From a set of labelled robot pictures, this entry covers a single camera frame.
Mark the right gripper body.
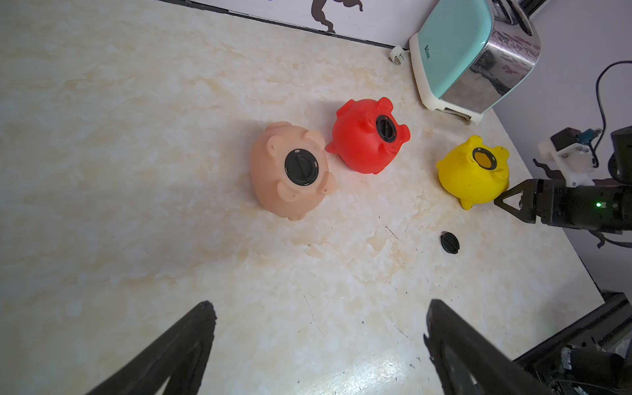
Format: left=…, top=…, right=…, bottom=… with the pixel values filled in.
left=537, top=127, right=631, bottom=233

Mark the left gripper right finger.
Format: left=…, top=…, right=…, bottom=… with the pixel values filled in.
left=424, top=300, right=551, bottom=394

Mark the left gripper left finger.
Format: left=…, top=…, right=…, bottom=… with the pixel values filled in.
left=90, top=301, right=217, bottom=394

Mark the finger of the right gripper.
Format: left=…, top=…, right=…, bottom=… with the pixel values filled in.
left=494, top=179, right=538, bottom=224

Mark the yellow piggy bank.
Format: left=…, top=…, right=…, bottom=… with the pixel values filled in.
left=436, top=135, right=510, bottom=211

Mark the black plug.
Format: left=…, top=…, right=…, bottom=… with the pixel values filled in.
left=376, top=115, right=398, bottom=143
left=285, top=149, right=319, bottom=187
left=439, top=231, right=460, bottom=254

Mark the red piggy bank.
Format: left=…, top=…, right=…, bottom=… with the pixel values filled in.
left=326, top=97, right=411, bottom=174

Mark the peach piggy bank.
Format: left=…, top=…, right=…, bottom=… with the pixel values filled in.
left=250, top=121, right=337, bottom=222

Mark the mint chrome toaster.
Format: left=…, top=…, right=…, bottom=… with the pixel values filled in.
left=409, top=0, right=541, bottom=124

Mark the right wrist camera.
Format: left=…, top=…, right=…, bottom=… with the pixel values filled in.
left=538, top=128, right=602, bottom=188

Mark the small white wall plug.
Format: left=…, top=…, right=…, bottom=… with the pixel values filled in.
left=388, top=45, right=407, bottom=65

